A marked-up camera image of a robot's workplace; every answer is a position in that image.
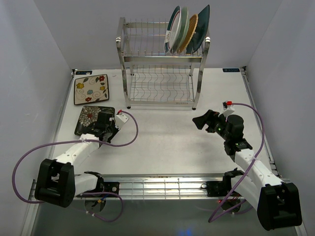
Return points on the stainless steel dish rack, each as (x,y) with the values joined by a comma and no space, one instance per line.
(152,77)

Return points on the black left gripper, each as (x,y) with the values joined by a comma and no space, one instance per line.
(115,131)

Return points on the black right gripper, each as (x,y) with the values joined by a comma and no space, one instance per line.
(209,118)

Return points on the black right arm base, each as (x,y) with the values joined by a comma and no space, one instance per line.
(218,185)

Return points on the light green floral plate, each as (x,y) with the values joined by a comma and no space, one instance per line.
(183,30)

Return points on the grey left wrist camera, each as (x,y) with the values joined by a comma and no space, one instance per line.
(120,119)

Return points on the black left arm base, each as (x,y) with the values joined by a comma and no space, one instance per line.
(108,189)

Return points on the aluminium front rail frame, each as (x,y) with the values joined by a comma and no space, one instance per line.
(160,154)

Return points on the cream square floral plate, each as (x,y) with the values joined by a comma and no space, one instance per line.
(91,89)

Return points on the woven bamboo round plate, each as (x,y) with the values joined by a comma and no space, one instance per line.
(191,29)

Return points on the black square floral plate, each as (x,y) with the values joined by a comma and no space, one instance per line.
(88,117)

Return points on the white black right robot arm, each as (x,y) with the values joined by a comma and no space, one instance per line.
(276,202)

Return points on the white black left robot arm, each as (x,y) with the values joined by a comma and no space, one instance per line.
(56,182)

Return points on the white plate teal red rim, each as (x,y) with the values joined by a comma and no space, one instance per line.
(173,29)

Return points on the dark teal square plate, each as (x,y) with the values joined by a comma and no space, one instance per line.
(200,31)

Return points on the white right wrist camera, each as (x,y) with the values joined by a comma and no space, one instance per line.
(228,109)

